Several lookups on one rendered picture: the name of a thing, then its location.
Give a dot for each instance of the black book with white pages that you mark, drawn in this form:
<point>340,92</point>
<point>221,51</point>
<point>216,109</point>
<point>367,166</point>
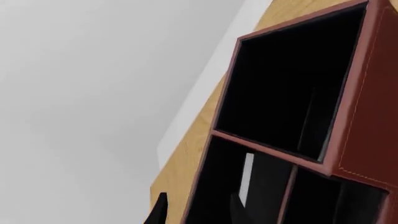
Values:
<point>246,177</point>

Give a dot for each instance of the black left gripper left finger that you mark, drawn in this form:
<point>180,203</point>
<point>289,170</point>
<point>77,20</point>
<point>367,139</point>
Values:
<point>158,210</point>

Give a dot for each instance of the dark grey book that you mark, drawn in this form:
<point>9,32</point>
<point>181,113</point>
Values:
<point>315,126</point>

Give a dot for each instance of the red-brown desk caddy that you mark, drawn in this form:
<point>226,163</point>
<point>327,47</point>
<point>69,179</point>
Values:
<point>370,112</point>

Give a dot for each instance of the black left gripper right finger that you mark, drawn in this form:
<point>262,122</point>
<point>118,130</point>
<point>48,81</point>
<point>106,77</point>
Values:
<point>238,211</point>

